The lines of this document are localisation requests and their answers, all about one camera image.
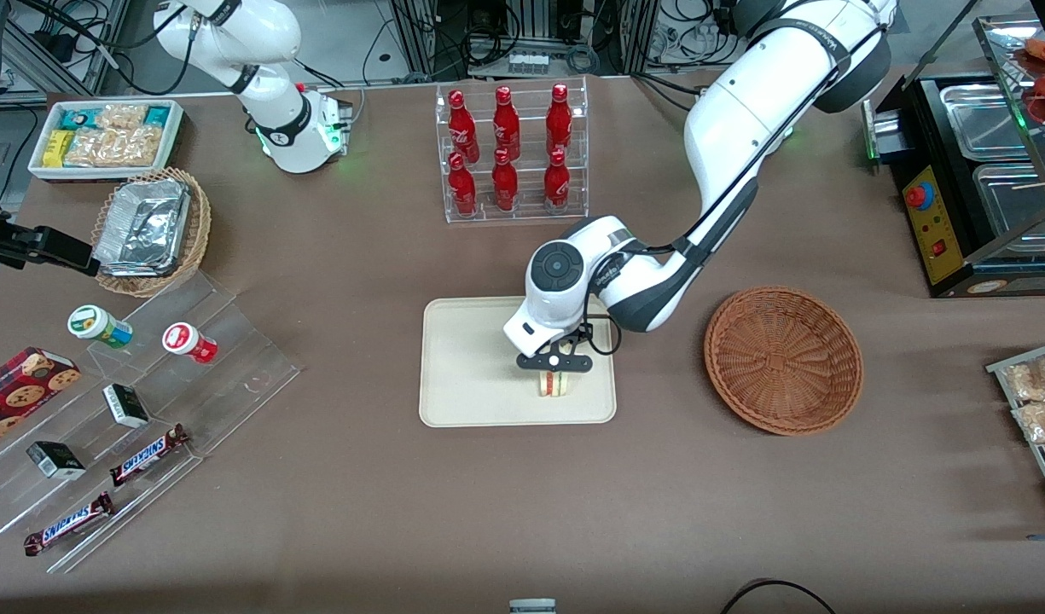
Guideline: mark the red lid snack cup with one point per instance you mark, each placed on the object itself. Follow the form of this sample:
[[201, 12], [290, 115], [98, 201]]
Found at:
[[188, 342]]

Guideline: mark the clear acrylic stepped display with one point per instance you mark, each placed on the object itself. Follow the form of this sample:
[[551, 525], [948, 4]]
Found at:
[[232, 358]]

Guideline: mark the cream plastic tray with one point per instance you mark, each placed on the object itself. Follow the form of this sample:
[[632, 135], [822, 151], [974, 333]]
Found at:
[[471, 367]]

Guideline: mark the white snack bin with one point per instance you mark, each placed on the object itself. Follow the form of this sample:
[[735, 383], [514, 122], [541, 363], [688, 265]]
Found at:
[[177, 128]]

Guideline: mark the red cookie box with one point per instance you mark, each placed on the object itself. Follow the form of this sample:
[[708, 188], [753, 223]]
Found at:
[[19, 392]]

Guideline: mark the green lid snack cup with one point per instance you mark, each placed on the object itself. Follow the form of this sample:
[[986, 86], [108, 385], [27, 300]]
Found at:
[[95, 325]]

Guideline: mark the small black carton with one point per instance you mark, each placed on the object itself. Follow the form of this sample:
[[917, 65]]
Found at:
[[126, 405], [55, 460]]

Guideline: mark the triangular sandwich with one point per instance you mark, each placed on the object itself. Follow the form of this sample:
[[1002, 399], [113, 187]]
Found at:
[[556, 390]]

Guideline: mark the small grey device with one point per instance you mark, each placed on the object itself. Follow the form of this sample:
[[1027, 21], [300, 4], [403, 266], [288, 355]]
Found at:
[[532, 606]]

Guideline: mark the white power strip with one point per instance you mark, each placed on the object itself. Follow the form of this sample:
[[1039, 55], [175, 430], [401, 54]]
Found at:
[[528, 62]]

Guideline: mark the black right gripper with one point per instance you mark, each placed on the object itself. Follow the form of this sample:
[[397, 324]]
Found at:
[[8, 242]]

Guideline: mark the Snickers chocolate bar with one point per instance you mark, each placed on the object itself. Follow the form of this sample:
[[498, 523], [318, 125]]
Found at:
[[68, 524], [147, 455]]

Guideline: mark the light wicker basket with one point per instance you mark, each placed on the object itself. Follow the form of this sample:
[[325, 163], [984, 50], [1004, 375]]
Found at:
[[196, 230]]

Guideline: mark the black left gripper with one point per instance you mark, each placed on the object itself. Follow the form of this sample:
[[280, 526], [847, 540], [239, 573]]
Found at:
[[584, 330]]

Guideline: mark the clear acrylic bottle rack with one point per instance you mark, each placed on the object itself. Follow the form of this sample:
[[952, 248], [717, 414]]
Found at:
[[529, 111]]

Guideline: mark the aluminium equipment frame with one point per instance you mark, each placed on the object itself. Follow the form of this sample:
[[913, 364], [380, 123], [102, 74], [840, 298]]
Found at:
[[522, 26]]

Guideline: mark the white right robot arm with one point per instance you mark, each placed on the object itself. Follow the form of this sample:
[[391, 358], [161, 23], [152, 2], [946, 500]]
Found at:
[[287, 128]]

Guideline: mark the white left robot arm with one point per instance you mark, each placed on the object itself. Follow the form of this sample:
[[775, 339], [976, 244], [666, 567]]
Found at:
[[744, 128]]

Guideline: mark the red cola bottle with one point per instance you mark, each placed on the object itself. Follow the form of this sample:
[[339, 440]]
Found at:
[[462, 128], [557, 186], [559, 119], [505, 186], [506, 124], [462, 189]]

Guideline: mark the black hot food case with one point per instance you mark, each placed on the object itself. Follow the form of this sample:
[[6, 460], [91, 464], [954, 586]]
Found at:
[[949, 273]]

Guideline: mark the brown wicker basket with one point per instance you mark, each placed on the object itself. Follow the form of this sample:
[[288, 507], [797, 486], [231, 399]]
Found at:
[[782, 358]]

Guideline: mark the teal snack packet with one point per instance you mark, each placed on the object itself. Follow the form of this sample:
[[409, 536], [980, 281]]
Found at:
[[158, 115], [78, 118]]

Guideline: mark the yellow snack packet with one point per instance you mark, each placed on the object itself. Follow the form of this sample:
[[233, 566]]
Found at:
[[57, 147]]

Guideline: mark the large clear cracker bag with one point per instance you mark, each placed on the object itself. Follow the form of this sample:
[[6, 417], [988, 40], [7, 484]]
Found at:
[[113, 147]]

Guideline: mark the red emergency stop button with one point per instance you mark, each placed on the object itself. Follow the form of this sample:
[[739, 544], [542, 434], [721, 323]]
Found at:
[[918, 196]]

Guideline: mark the clear bag of snacks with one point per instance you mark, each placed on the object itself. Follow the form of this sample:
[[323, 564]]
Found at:
[[1044, 420], [1038, 379]]

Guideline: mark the steel food pan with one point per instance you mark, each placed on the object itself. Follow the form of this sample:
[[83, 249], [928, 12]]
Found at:
[[983, 124], [1013, 205]]

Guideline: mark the small clear cracker bag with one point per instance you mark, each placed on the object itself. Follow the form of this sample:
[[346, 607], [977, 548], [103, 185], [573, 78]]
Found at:
[[121, 115]]

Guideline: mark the aluminium foil tray stack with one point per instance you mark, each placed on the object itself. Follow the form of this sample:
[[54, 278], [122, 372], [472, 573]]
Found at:
[[142, 226]]

